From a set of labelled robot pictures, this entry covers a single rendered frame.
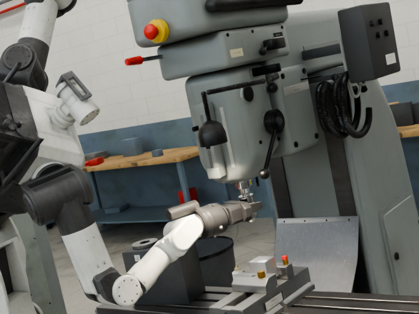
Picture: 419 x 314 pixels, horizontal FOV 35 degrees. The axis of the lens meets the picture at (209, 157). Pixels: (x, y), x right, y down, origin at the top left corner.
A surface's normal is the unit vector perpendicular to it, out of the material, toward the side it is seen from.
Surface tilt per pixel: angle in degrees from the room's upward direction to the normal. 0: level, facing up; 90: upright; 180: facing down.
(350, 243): 63
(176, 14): 90
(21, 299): 94
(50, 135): 58
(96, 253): 85
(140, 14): 90
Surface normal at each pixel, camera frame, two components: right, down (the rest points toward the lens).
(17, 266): -0.41, 0.20
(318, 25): 0.78, -0.08
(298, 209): -0.59, 0.22
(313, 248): -0.63, -0.24
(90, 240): 0.59, -0.11
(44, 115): 0.64, -0.63
